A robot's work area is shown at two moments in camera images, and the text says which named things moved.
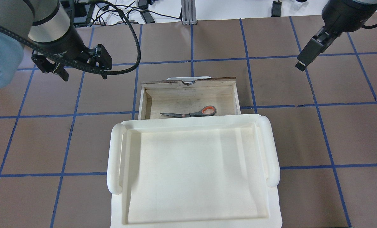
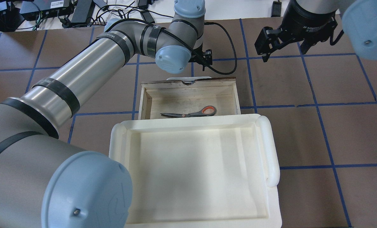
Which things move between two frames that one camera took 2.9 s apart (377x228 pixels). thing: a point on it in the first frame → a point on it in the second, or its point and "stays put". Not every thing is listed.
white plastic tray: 212,172 stays put
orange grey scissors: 209,110 stays put
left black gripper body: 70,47 → 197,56
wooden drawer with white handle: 185,95 stays put
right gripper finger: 315,47 → 269,41
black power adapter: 276,9 stays put
